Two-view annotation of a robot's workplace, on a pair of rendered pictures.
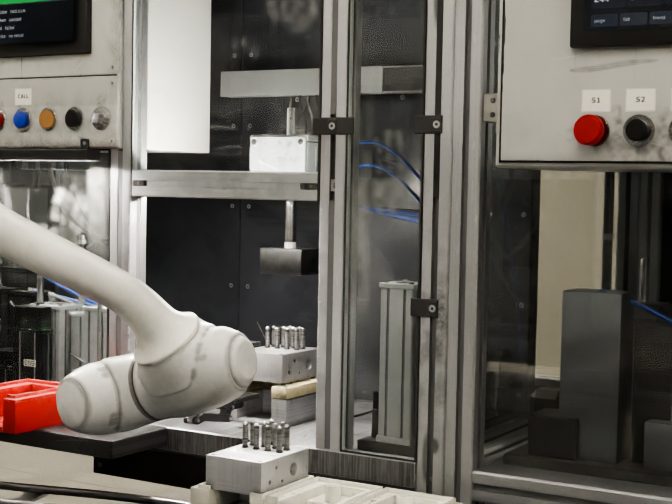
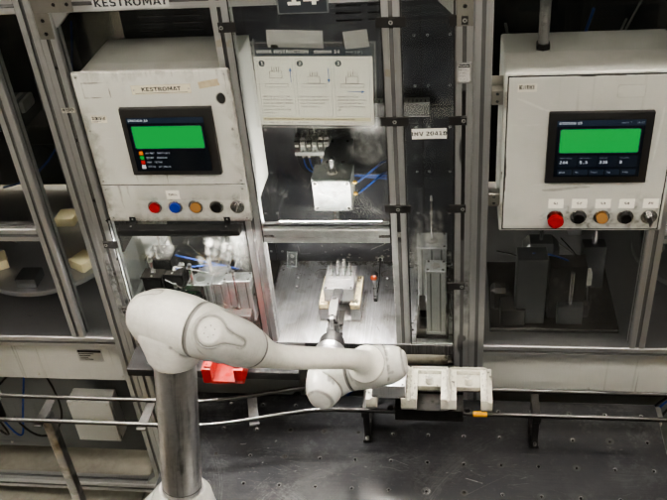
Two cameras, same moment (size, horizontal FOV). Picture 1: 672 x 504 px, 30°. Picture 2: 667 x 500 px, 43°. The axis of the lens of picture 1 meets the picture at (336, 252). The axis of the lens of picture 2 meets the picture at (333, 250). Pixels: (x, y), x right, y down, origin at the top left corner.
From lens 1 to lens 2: 1.62 m
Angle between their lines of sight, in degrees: 37
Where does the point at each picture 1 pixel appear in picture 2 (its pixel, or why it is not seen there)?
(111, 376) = (334, 381)
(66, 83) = (205, 187)
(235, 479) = (390, 393)
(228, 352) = (402, 365)
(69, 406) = (321, 403)
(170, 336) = (375, 369)
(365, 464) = (426, 347)
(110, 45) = (237, 169)
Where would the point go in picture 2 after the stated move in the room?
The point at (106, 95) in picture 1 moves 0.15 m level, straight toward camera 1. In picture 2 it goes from (238, 194) to (266, 217)
